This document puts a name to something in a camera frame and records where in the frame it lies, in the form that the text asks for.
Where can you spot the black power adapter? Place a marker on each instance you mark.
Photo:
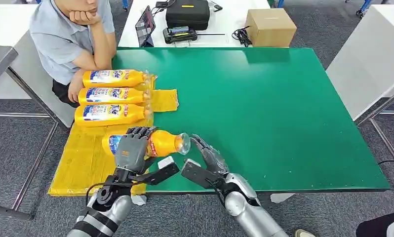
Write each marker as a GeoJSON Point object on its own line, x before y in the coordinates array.
{"type": "Point", "coordinates": [161, 4]}

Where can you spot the thin black rod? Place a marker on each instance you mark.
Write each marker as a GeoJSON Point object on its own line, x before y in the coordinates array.
{"type": "Point", "coordinates": [211, 34]}

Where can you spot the person's right hand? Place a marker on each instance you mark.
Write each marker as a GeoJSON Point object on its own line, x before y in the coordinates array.
{"type": "Point", "coordinates": [75, 88]}

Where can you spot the large black carry case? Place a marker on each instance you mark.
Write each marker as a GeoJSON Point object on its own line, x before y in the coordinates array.
{"type": "Point", "coordinates": [187, 16]}

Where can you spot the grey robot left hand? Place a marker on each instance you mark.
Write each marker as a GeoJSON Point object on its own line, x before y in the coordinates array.
{"type": "Point", "coordinates": [131, 153]}

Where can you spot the green table mat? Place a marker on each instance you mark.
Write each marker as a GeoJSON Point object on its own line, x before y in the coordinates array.
{"type": "Point", "coordinates": [265, 114]}

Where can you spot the orange detergent bottle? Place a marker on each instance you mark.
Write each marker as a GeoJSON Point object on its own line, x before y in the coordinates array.
{"type": "Point", "coordinates": [164, 144]}
{"type": "Point", "coordinates": [131, 95]}
{"type": "Point", "coordinates": [131, 114]}
{"type": "Point", "coordinates": [131, 78]}

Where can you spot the pale shoe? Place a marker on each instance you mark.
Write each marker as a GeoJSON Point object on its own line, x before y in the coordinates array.
{"type": "Point", "coordinates": [303, 233]}

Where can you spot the person's left hand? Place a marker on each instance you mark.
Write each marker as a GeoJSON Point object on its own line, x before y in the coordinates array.
{"type": "Point", "coordinates": [84, 18]}

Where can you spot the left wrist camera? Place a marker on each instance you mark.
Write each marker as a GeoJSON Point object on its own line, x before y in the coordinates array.
{"type": "Point", "coordinates": [166, 162]}

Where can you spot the small black handheld device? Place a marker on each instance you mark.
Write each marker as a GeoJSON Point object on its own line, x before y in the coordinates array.
{"type": "Point", "coordinates": [179, 36]}

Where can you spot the brown cardboard box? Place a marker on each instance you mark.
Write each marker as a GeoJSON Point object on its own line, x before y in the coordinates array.
{"type": "Point", "coordinates": [269, 27]}

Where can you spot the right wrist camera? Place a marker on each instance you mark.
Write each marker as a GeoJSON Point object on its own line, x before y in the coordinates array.
{"type": "Point", "coordinates": [197, 175]}

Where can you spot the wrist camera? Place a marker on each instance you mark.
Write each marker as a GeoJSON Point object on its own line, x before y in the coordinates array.
{"type": "Point", "coordinates": [166, 162]}
{"type": "Point", "coordinates": [197, 175]}

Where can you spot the dark tablet on stand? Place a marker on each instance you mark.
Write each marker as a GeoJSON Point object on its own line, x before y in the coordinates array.
{"type": "Point", "coordinates": [145, 26]}

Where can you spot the white paper scrap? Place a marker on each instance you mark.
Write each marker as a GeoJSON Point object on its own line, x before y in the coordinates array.
{"type": "Point", "coordinates": [282, 197]}
{"type": "Point", "coordinates": [138, 200]}

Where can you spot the bystander leg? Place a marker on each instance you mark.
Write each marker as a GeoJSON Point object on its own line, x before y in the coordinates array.
{"type": "Point", "coordinates": [373, 225]}

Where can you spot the white table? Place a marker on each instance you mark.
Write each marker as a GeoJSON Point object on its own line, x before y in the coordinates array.
{"type": "Point", "coordinates": [223, 19]}
{"type": "Point", "coordinates": [370, 59]}
{"type": "Point", "coordinates": [7, 26]}

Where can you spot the yellow plastic sheet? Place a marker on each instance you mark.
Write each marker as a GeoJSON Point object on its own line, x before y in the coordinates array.
{"type": "Point", "coordinates": [82, 163]}

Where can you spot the person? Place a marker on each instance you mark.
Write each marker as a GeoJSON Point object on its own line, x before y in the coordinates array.
{"type": "Point", "coordinates": [56, 42]}

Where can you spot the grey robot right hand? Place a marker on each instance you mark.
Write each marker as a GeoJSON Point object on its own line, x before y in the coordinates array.
{"type": "Point", "coordinates": [211, 157]}

